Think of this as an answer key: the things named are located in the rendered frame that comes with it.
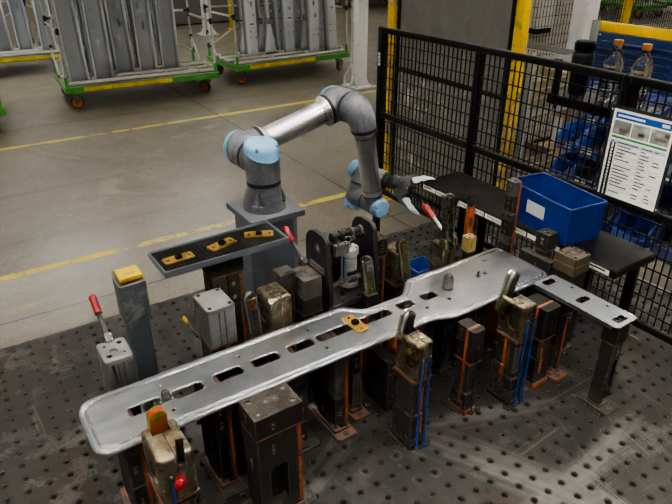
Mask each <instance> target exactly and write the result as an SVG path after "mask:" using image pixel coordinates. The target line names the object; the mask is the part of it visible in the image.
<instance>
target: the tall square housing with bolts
mask: <svg viewBox="0 0 672 504"><path fill-rule="evenodd" d="M193 300H194V308H195V315H196V323H197V331H198V334H199V335H200V337H201V344H202V352H203V357H205V356H208V355H210V354H213V353H216V352H219V351H221V350H224V349H227V348H229V347H232V346H235V343H237V342H238V339H237V328H236V318H235V307H234V302H233V301H232V300H231V299H230V298H229V297H228V296H227V295H226V294H225V293H224V292H223V291H222V290H221V289H220V288H215V289H212V290H209V291H206V292H202V293H199V294H196V295H194V296H193ZM235 374H238V367H237V368H234V369H232V370H229V371H226V372H224V373H221V374H219V375H216V377H217V378H218V379H219V381H220V382H221V381H224V379H225V378H228V377H230V376H233V375H235Z"/></svg>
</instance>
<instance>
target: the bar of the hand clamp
mask: <svg viewBox="0 0 672 504"><path fill-rule="evenodd" d="M440 198H441V218H442V238H444V239H446V241H447V248H449V247H448V234H449V237H450V239H452V242H451V243H450V244H449V245H451V246H455V223H454V206H456V205H457V204H458V202H459V198H458V197H457V196H454V194H452V193H447V194H443V195H441V197H440ZM447 248H446V249H447Z"/></svg>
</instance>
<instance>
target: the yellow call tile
mask: <svg viewBox="0 0 672 504"><path fill-rule="evenodd" d="M113 274H114V275H115V277H116V278H117V280H118V281H119V283H120V284H121V283H125V282H128V281H132V280H135V279H139V278H142V277H143V274H142V273H141V271H140V270H139V269H138V267H137V266H136V265H132V266H128V267H125V268H121V269H117V270H114V271H113Z"/></svg>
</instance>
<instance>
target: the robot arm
mask: <svg viewBox="0 0 672 504"><path fill-rule="evenodd" d="M339 121H343V122H346V123H347V124H348V125H349V127H350V129H351V134H352V135H353V136H354V137H355V144H356V151H357V158H358V160H353V161H352V162H351V163H350V165H349V167H348V175H349V176H350V177H351V181H350V184H349V186H348V189H347V192H346V194H345V198H344V201H343V204H344V206H346V207H348V208H350V209H353V210H359V209H360V208H361V209H363V210H365V211H366V212H368V213H370V214H371V215H373V216H375V217H383V216H384V215H385V214H386V213H387V212H388V209H389V204H388V202H387V201H386V200H385V199H383V197H382V189H383V190H385V189H386V188H390V189H392V190H393V191H394V194H395V195H396V196H397V198H398V200H399V202H400V203H401V204H402V205H404V206H405V207H406V208H408V209H409V210H410V211H412V212H413V213H415V214H417V215H420V213H419V211H418V210H416V209H415V206H414V205H412V201H411V199H410V198H411V193H412V191H413V189H414V186H416V185H415V184H420V183H421V182H427V181H431V182H432V181H436V179H435V178H433V177H429V176H424V175H418V174H410V175H408V176H404V177H401V176H398V175H392V176H391V173H389V172H387V171H386V170H383V169H381V168H379V164H378V156H377V148H376V140H375V133H376V131H377V125H376V119H375V115H374V112H373V109H372V106H371V104H370V102H369V101H368V99H367V98H366V97H365V96H364V95H363V94H361V93H359V92H355V91H352V90H349V89H346V88H344V87H342V86H335V85H333V86H328V87H326V88H325V89H323V90H322V92H321V94H320V95H319V96H318V97H316V99H315V103H313V104H311V105H309V106H307V107H305V108H302V109H300V110H298V111H296V112H294V113H292V114H290V115H288V116H286V117H283V118H281V119H279V120H277V121H275V122H273V123H271V124H269V125H267V126H264V127H262V128H260V127H258V126H254V127H252V128H250V129H248V130H246V131H243V130H234V131H232V132H230V133H229V134H228V135H227V136H226V138H225V141H224V143H223V151H224V154H225V156H226V158H227V159H228V160H229V161H230V162H231V163H233V164H235V165H237V166H238V167H240V168H242V169H243V170H245V171H246V182H247V187H246V191H245V195H244V198H243V209H244V210H245V211H246V212H248V213H251V214H256V215H270V214H275V213H279V212H281V211H283V210H284V209H286V207H287V199H286V196H285V193H284V191H283V188H282V186H281V173H280V150H279V146H281V145H283V144H285V143H287V142H289V141H291V140H293V139H295V138H297V137H300V136H302V135H304V134H306V133H308V132H310V131H312V130H314V129H316V128H318V127H320V126H322V125H324V124H325V125H327V126H331V125H333V124H335V123H337V122H339ZM410 181H411V182H413V183H415V184H413V183H411V182H410ZM413 185H414V186H413Z"/></svg>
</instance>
